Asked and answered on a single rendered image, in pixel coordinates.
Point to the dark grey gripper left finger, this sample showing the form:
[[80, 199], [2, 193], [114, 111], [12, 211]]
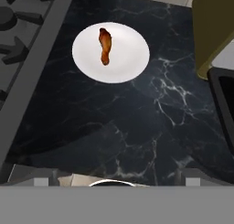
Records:
[[30, 174]]

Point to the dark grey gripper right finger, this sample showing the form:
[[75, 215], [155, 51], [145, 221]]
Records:
[[198, 174]]

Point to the black toaster oven door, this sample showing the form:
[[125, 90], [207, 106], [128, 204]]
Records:
[[225, 99]]

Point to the brown chicken drumstick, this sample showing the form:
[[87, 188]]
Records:
[[105, 44]]

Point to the black round white-rimmed thing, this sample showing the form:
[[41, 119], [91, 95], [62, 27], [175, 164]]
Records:
[[111, 183]]

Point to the grey hob with black grates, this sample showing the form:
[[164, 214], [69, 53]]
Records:
[[21, 41]]

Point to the white round plate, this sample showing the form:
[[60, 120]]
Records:
[[125, 55]]

